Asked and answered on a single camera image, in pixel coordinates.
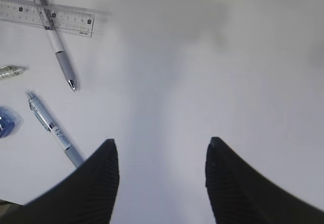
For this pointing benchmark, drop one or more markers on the blue pencil sharpener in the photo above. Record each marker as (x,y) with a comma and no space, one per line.
(11,121)

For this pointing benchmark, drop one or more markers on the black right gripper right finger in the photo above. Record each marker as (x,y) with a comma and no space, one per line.
(238,193)

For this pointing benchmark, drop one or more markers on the blue clear grey-grip pen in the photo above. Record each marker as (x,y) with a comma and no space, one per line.
(48,122)

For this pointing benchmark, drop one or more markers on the grey grip pen on ruler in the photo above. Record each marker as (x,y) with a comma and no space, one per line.
(49,26)

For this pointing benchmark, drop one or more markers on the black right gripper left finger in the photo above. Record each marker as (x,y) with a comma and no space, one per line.
(86,196)

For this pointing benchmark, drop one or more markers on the clear plastic ruler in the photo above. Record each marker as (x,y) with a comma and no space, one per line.
(68,19)

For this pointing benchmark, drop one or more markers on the beige grip pen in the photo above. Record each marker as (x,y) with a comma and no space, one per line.
(10,71)

